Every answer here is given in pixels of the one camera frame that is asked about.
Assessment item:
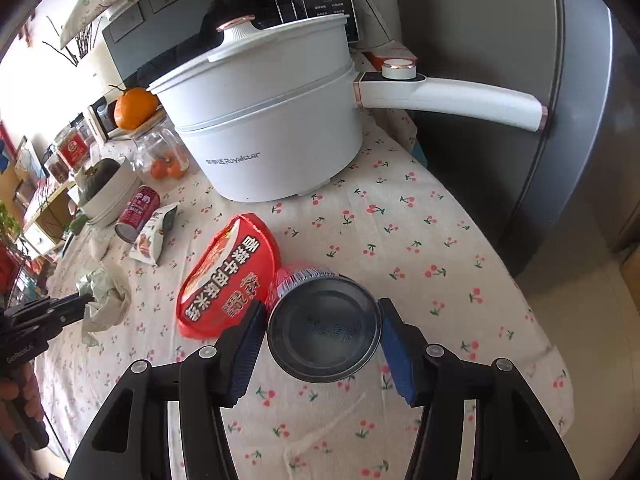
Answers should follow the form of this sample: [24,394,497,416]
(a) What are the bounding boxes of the dark green squash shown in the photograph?
[80,157,121,201]

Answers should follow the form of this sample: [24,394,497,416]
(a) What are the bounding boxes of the white electric pot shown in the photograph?
[148,14,548,203]

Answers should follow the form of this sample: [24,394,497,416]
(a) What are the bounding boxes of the white air fryer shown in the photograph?
[82,91,126,142]

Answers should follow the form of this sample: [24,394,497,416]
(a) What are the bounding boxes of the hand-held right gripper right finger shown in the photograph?
[377,297,581,480]

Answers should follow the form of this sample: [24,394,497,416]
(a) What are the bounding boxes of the small white snack packet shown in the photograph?
[129,203,180,267]

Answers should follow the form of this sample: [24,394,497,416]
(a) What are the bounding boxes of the large orange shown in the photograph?
[114,87,160,131]

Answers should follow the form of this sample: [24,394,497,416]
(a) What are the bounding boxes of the person's left hand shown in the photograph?
[0,371,47,423]

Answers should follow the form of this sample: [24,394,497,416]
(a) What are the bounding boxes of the white bowl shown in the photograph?
[75,157,143,227]

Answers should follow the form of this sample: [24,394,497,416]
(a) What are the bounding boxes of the red instant noodle bowl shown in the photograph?
[177,213,283,338]

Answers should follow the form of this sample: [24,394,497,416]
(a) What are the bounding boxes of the white paper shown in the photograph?
[75,266,132,346]

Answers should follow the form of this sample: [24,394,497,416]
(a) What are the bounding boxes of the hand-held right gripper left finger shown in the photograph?
[65,301,267,480]

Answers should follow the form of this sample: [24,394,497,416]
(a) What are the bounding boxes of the green plant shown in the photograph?
[0,202,23,246]

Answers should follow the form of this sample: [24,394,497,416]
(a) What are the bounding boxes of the red can with dark bottom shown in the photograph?
[266,261,385,383]

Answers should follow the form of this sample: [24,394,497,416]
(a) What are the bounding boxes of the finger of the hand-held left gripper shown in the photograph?
[2,292,97,336]

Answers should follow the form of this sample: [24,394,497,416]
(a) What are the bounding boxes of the red drink can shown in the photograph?
[115,185,161,245]

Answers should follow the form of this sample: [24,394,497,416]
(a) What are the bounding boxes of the cherry print tablecloth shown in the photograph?
[35,105,576,480]

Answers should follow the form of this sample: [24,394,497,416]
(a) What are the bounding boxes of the red ornament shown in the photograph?
[0,245,21,291]

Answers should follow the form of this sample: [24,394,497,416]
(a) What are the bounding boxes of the glass jar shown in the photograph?
[132,125,190,181]

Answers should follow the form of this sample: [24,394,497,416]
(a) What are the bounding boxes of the white pot lid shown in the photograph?
[148,14,351,97]

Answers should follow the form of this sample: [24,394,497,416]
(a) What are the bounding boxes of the grey refrigerator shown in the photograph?
[390,0,640,278]

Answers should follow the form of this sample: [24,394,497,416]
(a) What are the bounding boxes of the red and white box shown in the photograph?
[362,44,418,68]

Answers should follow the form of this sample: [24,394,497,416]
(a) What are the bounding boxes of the wooden shelf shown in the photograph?
[20,180,81,256]

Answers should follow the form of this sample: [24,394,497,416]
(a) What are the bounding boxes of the dried branches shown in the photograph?
[42,15,108,66]

